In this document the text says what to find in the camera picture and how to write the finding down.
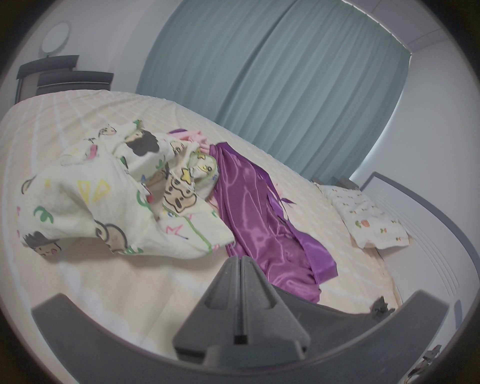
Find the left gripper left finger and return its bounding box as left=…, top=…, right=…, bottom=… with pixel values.
left=172, top=256, right=241, bottom=357

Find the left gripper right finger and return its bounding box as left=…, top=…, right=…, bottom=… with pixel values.
left=240, top=256, right=311, bottom=355

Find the black T-shirt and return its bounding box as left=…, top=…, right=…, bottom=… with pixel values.
left=272, top=285, right=397, bottom=324

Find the bed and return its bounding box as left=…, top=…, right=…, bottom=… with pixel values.
left=0, top=90, right=480, bottom=357

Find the purple satin garment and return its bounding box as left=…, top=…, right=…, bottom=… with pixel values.
left=168, top=128, right=339, bottom=304

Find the white printed pillow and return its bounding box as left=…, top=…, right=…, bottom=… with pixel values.
left=322, top=184, right=412, bottom=250

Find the white printed pyjama top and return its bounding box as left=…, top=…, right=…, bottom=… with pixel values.
left=15, top=119, right=236, bottom=260

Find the grey bedside table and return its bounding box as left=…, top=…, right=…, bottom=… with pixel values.
left=313, top=175, right=361, bottom=190

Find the pink garment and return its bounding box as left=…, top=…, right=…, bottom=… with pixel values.
left=187, top=130, right=211, bottom=151

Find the blue-green curtain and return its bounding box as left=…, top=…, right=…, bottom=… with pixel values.
left=135, top=0, right=414, bottom=184

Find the dark chest of drawers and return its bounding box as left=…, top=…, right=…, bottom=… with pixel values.
left=15, top=55, right=115, bottom=104

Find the round white mirror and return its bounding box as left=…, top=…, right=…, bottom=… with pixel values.
left=41, top=21, right=72, bottom=58

